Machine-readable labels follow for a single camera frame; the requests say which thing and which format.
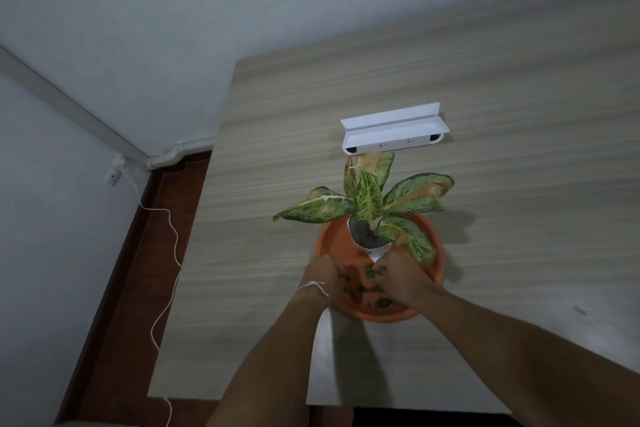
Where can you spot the person's left hand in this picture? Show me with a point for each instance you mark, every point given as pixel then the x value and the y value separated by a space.
pixel 320 274

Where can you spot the person's right hand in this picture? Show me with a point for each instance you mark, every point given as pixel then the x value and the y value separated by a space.
pixel 402 279

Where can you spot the person's right fingers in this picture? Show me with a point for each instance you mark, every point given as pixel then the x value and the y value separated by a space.
pixel 380 275

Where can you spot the person's left fingers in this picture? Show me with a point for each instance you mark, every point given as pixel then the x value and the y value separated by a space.
pixel 343 277

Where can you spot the person's left forearm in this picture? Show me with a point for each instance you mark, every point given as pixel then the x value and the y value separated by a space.
pixel 280 356

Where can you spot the person's right forearm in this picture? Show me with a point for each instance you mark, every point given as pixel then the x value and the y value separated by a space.
pixel 515 361

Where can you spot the small green leaf piece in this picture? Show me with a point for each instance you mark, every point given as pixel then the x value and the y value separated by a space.
pixel 369 269
pixel 385 302

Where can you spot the round orange plastic tray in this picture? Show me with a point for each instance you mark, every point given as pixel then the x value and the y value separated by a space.
pixel 339 242

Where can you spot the white plastic plant pot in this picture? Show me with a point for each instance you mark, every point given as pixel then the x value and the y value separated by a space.
pixel 362 237

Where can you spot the variegated green leafy plant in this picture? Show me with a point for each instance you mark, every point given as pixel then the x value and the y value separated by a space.
pixel 367 201

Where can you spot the white plastic stand device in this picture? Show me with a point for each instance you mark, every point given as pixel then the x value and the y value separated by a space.
pixel 395 137

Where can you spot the white wall plug adapter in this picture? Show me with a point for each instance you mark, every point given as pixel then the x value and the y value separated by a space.
pixel 114 172

